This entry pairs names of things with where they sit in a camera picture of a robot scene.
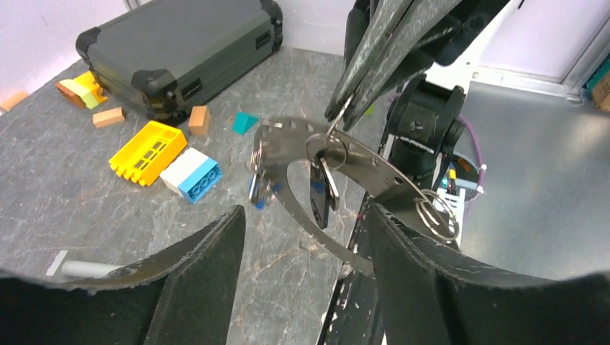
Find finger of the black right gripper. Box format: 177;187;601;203
324;1;412;121
341;1;460;132

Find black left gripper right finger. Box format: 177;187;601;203
367;204;609;344

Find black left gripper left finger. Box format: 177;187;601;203
1;205;246;344

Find blue key tag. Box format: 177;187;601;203
248;141;270;211

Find silver key with ring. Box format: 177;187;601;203
306;96;353;229

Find perforated metal ring plate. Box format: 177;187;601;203
253;117;460;277

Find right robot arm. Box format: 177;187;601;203
324;1;506;190

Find lime green cube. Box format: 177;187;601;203
364;104;375;116

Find grey toy axle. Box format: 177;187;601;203
45;249;123;280

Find white and blue brick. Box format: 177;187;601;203
160;147;222;204

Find yellow window brick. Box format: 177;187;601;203
109;121;187;187

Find teal small block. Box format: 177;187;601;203
232;112;260;136

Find tan wooden block near case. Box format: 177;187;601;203
92;107;126;129

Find dark grey hard case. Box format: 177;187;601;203
76;0;283;126

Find orange green brown brick stack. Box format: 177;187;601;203
55;71;108;109

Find light wooden block at wall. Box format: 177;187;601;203
0;91;29;113

